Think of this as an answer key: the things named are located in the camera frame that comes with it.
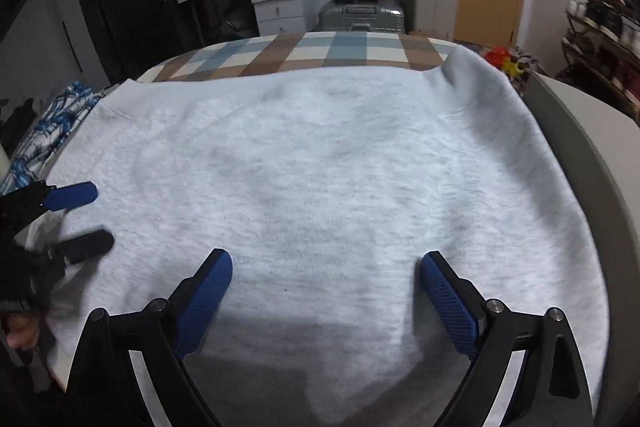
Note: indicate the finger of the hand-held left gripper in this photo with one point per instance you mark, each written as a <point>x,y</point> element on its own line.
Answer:
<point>75,196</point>
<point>87,244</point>

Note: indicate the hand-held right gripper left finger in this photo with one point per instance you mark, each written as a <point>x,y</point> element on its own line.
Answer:
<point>205,302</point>

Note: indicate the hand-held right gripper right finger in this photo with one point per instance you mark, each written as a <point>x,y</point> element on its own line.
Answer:
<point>450,302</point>

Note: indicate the light grey hoodie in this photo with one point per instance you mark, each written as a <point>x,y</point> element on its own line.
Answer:
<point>325,182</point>

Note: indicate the person's left hand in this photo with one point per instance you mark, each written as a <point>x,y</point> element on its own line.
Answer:
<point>22,332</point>

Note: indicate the blue plaid quilt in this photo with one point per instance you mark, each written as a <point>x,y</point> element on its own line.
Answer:
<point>55,127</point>

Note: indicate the black wardrobe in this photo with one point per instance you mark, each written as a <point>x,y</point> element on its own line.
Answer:
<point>115,7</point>

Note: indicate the black bag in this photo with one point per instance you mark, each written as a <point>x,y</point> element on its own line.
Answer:
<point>237,24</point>

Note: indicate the red yellow plastic toys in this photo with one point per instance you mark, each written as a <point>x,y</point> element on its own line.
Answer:
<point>497,57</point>

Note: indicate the brown checked bedsheet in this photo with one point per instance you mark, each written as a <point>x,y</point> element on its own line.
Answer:
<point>300,49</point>

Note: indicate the wooden shoe rack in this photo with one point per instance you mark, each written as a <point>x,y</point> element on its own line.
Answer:
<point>572,48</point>

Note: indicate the silver suitcase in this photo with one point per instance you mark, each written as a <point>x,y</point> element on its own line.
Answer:
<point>360,14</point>

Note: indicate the shoe rack with shoes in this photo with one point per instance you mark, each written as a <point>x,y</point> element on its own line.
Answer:
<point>610,22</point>

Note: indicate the grey padded bed frame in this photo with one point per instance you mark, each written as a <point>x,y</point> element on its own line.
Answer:
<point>590,157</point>

